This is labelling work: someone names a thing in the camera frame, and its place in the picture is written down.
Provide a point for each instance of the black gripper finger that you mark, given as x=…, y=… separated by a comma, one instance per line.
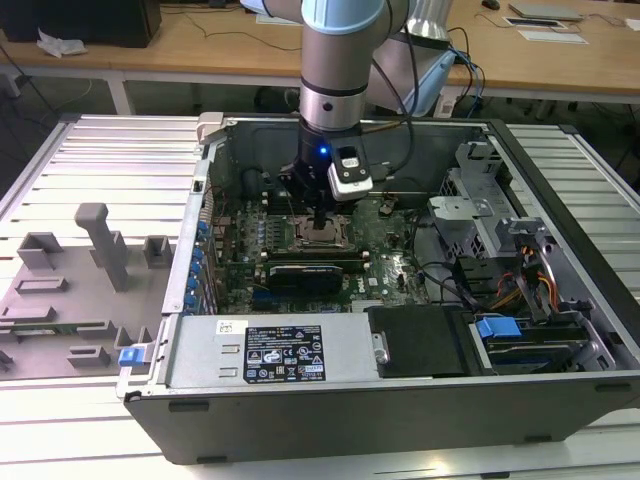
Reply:
x=317, y=215
x=323, y=215

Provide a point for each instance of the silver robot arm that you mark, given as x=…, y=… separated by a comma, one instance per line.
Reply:
x=332, y=75

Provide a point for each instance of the CPU socket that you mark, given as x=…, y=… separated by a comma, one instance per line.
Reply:
x=298, y=244

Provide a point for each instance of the black RAM slot row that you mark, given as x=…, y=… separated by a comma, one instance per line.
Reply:
x=275, y=205
x=312, y=259

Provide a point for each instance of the blue slot clip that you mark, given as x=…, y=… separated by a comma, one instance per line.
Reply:
x=198, y=256
x=192, y=285
x=202, y=231
x=190, y=301

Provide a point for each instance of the black drive bay cover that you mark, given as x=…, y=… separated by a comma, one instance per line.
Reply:
x=420, y=340

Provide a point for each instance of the black graphics card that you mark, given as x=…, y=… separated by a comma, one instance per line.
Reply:
x=305, y=280

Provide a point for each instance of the green motherboard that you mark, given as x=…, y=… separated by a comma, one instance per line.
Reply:
x=380, y=280

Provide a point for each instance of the small white box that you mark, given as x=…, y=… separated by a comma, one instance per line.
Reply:
x=446, y=106

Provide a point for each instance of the silver drive cage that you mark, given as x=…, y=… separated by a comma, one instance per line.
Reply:
x=465, y=210

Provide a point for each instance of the pale blue teach pendant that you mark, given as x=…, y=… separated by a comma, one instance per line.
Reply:
x=434, y=75

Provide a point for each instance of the silver power supply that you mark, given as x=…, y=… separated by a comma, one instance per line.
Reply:
x=200, y=350

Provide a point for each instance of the hard disk in blue carrier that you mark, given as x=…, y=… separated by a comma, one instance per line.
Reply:
x=500, y=331

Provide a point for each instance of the black PC case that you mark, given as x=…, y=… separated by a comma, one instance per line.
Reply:
x=350, y=425

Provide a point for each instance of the black computer mouse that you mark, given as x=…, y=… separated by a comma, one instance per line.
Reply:
x=490, y=4

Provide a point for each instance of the blue case latch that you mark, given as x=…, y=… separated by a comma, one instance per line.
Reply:
x=129, y=356

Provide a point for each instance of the grey parts rack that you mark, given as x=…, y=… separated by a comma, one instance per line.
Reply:
x=75, y=300

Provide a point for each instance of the black computer tower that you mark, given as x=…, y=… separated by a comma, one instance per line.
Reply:
x=80, y=20

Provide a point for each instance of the grey laptop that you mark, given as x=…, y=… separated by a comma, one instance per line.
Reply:
x=545, y=11

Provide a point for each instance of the white crumpled paper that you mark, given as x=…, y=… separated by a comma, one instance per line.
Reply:
x=60, y=44

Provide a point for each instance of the green RAM stick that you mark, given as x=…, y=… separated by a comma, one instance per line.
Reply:
x=45, y=329

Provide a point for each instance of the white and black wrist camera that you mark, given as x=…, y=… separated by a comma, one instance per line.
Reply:
x=352, y=175

